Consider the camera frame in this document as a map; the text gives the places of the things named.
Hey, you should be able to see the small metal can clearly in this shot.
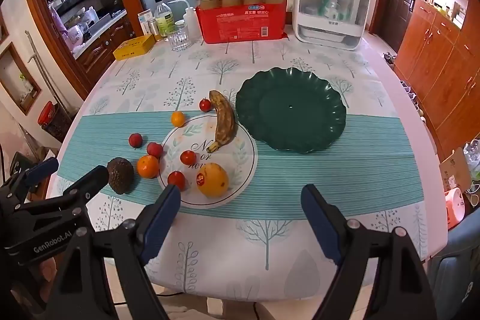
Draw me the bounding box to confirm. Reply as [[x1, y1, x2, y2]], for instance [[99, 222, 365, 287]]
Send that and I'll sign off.
[[147, 19, 163, 42]]

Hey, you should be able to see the clear plastic bag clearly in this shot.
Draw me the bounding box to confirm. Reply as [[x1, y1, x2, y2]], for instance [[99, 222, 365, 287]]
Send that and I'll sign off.
[[463, 138, 480, 180]]

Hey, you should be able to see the white carton box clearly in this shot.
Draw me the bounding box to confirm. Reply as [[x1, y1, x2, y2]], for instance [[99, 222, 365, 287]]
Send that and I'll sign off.
[[137, 10, 155, 36]]

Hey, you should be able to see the spotted ripe banana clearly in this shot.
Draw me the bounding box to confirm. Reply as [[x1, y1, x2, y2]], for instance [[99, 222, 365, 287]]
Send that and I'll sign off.
[[207, 90, 238, 154]]

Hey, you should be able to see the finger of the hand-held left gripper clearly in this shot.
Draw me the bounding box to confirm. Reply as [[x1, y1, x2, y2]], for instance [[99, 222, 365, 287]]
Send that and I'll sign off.
[[45, 166, 110, 212], [7, 157, 60, 197]]

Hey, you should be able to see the blue chair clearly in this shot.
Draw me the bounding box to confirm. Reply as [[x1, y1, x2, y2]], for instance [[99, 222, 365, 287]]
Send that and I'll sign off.
[[427, 219, 480, 320]]

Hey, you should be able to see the white countertop sterilizer cabinet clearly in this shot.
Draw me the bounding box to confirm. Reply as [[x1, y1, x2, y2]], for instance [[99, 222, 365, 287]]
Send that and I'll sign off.
[[290, 0, 385, 51]]

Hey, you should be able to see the red lidded dark bin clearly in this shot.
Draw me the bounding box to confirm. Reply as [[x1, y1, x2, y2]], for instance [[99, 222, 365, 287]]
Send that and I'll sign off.
[[37, 101, 72, 142]]

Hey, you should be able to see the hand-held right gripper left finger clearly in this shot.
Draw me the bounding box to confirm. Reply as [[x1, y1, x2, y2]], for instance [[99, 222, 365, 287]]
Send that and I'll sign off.
[[47, 184, 184, 320]]

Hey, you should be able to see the dark green scalloped plate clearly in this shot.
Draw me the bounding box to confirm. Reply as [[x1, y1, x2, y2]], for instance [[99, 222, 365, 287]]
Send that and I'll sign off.
[[235, 67, 347, 154]]

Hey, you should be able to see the clear ribbed glass cup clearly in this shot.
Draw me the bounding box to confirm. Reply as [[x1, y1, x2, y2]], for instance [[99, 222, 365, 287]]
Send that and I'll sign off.
[[166, 23, 189, 51]]

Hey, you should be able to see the yellow flat box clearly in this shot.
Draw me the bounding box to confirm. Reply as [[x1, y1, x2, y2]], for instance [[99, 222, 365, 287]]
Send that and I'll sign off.
[[113, 34, 156, 61]]

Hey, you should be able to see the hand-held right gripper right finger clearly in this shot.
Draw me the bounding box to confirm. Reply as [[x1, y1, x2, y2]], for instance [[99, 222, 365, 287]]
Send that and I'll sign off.
[[300, 184, 437, 320]]

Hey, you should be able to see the dark brown avocado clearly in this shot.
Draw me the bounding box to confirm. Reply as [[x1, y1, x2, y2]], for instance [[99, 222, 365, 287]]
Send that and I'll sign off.
[[106, 157, 134, 195]]

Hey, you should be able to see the teal striped table runner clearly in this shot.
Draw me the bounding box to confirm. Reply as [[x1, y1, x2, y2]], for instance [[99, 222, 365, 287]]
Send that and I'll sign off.
[[56, 112, 430, 221]]

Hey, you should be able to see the clear bottle green label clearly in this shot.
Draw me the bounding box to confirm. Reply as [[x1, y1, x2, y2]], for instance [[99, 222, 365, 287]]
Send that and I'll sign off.
[[154, 0, 175, 37]]

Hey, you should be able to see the red box of jars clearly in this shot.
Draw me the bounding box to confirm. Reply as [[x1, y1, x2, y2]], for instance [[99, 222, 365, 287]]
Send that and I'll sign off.
[[186, 0, 296, 44]]

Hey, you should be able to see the orange mandarin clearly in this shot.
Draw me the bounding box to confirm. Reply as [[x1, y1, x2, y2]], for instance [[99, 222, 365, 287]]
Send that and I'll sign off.
[[136, 154, 161, 179]]

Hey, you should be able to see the yellow orange with red sticker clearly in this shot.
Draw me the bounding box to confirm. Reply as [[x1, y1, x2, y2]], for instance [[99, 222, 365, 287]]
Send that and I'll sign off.
[[196, 163, 229, 198]]

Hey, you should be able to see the pink white plastic object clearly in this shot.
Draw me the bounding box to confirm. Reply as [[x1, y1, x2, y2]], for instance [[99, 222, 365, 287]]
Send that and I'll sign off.
[[444, 187, 467, 231]]

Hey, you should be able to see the orange wooden cabinet row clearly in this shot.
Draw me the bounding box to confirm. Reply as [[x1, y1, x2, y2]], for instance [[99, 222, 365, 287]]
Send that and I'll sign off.
[[394, 0, 480, 156]]

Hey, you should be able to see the white squeeze bottle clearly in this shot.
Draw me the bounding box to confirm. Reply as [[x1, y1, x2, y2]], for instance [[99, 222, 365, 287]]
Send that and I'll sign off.
[[167, 0, 201, 43]]

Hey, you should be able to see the brown cardboard box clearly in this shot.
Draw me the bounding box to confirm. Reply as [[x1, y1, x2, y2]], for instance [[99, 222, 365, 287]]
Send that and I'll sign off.
[[439, 147, 472, 193]]

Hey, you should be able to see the wooden kitchen cabinet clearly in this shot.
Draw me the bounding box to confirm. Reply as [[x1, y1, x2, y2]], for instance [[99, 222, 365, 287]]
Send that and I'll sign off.
[[20, 0, 136, 81]]

